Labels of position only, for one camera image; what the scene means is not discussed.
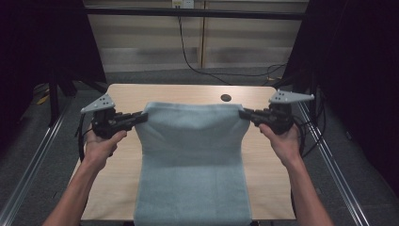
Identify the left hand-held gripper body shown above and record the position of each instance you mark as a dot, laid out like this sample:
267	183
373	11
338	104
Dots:
105	124

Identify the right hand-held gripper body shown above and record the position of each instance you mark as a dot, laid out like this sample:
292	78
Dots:
279	117

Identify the light blue towel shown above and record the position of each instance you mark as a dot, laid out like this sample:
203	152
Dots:
191	163

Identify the person's left hand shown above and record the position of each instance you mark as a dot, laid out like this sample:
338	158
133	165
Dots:
98	147

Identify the person's right hand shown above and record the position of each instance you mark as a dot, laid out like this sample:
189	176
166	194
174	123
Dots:
285	147

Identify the dark round table grommet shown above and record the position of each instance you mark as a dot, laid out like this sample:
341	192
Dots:
226	97

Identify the black metal stand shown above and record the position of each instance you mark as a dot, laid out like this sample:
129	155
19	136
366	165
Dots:
53	103

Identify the yellow floor object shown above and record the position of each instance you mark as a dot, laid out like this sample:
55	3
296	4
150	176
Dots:
43	100

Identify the black curtain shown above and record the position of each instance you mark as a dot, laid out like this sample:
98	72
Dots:
357	78
40	40

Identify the black horizontal bar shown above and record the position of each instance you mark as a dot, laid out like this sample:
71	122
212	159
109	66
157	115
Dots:
188	13

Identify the metal floor rail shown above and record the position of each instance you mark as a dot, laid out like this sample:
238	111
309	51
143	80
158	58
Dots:
31	160
332	163

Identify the white wall outlet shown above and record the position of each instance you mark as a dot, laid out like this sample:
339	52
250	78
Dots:
183	3

